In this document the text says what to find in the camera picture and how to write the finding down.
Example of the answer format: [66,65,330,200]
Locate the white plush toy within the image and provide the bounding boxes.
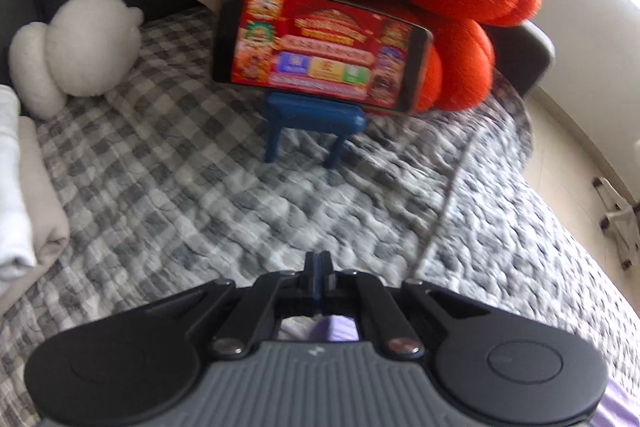
[9,0,145,120]

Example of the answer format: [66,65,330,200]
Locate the folded white cloth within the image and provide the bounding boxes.
[0,84,38,283]

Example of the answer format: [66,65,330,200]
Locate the smartphone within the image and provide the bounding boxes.
[212,0,435,116]

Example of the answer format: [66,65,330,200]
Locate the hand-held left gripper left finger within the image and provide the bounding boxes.
[145,252,321,355]

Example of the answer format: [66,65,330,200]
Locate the folded beige cloth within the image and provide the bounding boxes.
[0,117,71,303]

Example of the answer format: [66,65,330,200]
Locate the light purple shirt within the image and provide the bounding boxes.
[277,314,640,427]

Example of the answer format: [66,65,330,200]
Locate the blue phone stand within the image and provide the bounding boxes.
[264,91,367,170]

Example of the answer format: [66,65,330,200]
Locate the grey checked quilt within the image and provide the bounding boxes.
[0,4,640,408]

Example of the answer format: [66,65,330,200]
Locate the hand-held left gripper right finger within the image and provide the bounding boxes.
[320,252,496,355]

